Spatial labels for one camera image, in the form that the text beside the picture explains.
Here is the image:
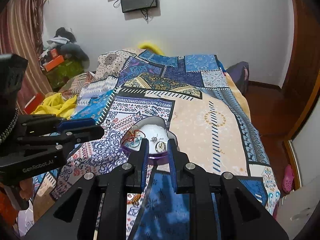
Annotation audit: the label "striped red curtain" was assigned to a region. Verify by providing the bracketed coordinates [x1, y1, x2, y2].
[1, 0, 52, 113]

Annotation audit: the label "pile of clothes and boxes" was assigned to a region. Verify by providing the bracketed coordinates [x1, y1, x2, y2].
[39, 27, 89, 91]

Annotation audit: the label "gold hoop earrings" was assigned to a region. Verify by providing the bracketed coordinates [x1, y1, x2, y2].
[155, 141, 167, 154]

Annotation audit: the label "brown wooden door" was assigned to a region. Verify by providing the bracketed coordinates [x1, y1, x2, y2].
[282, 0, 319, 140]

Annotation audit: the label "pink shoe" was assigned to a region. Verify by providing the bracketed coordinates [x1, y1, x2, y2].
[282, 165, 295, 193]

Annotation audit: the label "yellow cloth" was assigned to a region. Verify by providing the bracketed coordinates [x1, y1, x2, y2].
[32, 93, 77, 119]

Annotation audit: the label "dark purple pillow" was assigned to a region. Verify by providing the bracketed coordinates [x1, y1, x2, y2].
[226, 61, 249, 95]

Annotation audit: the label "orange sleeve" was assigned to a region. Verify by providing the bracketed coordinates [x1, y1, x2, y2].
[0, 187, 18, 226]

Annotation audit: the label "blue patchwork bed blanket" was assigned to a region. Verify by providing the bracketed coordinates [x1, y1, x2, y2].
[32, 49, 281, 240]

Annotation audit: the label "purple heart-shaped tin box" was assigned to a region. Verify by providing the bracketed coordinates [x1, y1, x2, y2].
[120, 116, 178, 165]

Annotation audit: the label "small silver charm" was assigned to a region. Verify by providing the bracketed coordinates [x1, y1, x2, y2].
[151, 136, 158, 144]

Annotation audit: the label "left hand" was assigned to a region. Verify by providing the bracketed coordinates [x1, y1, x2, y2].
[20, 178, 34, 200]

